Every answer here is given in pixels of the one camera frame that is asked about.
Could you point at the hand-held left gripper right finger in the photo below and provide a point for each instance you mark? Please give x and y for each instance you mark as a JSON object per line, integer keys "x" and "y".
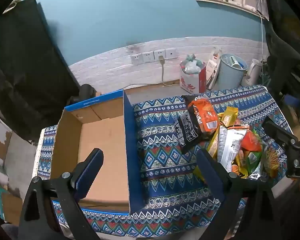
{"x": 210, "y": 170}

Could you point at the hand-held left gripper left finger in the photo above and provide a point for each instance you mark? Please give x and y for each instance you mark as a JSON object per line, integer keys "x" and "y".
{"x": 90, "y": 170}

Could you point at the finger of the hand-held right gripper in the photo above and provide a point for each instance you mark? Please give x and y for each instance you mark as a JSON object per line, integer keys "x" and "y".
{"x": 277, "y": 130}

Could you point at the blue cardboard box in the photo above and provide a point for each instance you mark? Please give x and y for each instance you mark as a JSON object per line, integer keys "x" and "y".
{"x": 102, "y": 155}

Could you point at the green snack packet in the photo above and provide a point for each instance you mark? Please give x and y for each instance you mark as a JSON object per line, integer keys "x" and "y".
{"x": 253, "y": 158}

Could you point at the orange black snack bag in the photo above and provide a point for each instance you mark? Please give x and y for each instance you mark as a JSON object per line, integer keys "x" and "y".
{"x": 202, "y": 115}

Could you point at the patterned blue tablecloth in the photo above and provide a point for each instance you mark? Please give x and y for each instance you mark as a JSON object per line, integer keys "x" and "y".
{"x": 165, "y": 155}

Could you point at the white electric kettle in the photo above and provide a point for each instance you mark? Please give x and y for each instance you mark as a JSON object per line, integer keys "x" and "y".
{"x": 252, "y": 73}

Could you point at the grey blue waste bin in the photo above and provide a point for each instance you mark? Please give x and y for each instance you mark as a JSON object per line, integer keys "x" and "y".
{"x": 228, "y": 77}

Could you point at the worn cardboard sheet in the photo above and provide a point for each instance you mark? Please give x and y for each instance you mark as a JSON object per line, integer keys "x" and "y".
{"x": 12, "y": 160}

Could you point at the white green carton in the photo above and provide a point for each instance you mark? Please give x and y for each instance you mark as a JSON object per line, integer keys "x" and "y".
{"x": 237, "y": 62}

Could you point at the black jacket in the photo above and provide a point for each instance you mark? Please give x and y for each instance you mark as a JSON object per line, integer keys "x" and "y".
{"x": 287, "y": 42}

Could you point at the flat white red carton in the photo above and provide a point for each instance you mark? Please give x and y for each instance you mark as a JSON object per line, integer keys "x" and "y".
{"x": 213, "y": 67}

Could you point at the red white paper bag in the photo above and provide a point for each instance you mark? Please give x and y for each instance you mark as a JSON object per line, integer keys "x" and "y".
{"x": 190, "y": 82}

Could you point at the crumpled plastic bags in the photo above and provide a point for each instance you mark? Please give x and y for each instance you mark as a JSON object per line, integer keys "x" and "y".
{"x": 192, "y": 65}

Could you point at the black cloth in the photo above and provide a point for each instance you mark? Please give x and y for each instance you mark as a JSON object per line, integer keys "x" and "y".
{"x": 27, "y": 67}

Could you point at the wooden wall shelf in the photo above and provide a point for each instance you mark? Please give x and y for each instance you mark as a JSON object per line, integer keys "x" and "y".
{"x": 230, "y": 1}

